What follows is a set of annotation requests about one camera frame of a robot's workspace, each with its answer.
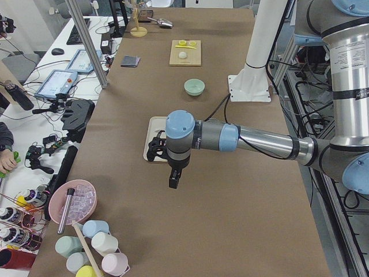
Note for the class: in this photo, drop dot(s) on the teach pendant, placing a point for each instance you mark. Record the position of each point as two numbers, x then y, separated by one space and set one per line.
58 81
80 63

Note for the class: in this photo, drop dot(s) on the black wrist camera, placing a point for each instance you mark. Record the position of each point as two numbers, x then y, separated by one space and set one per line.
174 178

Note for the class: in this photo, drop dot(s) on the pink bowl with ice cubes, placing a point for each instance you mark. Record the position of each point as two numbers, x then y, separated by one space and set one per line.
83 203

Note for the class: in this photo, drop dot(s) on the black keyboard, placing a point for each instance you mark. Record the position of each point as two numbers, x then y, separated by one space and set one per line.
74 37

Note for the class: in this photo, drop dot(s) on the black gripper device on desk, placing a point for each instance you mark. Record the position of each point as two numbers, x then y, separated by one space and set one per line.
75 118

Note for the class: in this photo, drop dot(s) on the white steamed bun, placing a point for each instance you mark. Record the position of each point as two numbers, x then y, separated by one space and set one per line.
182 55

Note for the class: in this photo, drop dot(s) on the mint green bowl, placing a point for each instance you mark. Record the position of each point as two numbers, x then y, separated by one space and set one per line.
194 87

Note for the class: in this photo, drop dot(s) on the teach pendant far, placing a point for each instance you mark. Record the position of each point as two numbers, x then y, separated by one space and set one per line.
80 63

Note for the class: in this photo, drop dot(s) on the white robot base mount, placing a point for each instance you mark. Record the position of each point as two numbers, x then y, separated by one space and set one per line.
251 83

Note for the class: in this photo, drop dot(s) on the wooden mug tree stand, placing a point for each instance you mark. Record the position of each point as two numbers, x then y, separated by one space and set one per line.
137 7

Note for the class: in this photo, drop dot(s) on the bamboo cutting board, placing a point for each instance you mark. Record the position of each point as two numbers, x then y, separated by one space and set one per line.
194 57

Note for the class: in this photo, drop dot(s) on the grey cup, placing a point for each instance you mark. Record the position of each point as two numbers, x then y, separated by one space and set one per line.
75 261

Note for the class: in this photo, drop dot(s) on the metal scoop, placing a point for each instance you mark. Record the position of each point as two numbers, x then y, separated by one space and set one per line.
162 23

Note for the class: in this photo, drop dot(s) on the teach pendant near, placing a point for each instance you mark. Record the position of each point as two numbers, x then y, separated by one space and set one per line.
58 81

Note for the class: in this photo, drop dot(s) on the light blue cup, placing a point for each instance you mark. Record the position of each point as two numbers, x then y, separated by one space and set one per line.
92 227

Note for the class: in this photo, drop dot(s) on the wooden stick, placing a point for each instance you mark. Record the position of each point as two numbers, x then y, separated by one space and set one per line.
87 249

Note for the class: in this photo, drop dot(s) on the white cup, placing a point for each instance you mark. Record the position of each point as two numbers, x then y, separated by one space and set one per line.
104 243

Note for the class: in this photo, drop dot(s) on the yellow plastic knife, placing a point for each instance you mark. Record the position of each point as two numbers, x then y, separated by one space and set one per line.
183 46

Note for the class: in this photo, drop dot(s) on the metal tube in pink bowl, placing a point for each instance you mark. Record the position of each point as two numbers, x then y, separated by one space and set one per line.
63 220

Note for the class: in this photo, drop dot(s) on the aluminium frame post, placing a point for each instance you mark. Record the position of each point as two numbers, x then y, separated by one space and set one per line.
79 22

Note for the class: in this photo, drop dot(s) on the white rabbit tray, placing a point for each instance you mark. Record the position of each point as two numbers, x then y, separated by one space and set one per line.
156 124

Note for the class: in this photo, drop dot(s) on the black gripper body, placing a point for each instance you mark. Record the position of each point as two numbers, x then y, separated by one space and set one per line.
177 164

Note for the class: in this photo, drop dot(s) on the grey folded cloth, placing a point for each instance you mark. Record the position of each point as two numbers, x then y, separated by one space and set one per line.
130 61

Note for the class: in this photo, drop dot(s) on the person hand at desk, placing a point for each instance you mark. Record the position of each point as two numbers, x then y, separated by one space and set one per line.
7 161

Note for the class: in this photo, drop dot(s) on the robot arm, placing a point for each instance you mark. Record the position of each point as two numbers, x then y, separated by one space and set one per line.
343 27

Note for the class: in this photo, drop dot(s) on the black computer mouse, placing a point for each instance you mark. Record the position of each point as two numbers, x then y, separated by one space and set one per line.
57 51

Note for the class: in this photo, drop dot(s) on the yellow cup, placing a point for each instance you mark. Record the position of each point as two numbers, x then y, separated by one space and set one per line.
86 271

